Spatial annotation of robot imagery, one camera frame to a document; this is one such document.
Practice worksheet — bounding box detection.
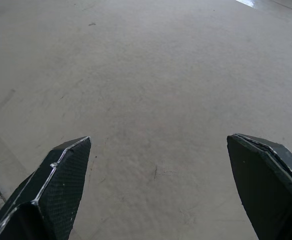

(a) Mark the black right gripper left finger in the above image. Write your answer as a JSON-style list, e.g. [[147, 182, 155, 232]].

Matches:
[[0, 136, 92, 240]]

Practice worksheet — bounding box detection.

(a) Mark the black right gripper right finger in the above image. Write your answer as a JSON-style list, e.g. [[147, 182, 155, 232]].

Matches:
[[226, 133, 292, 240]]

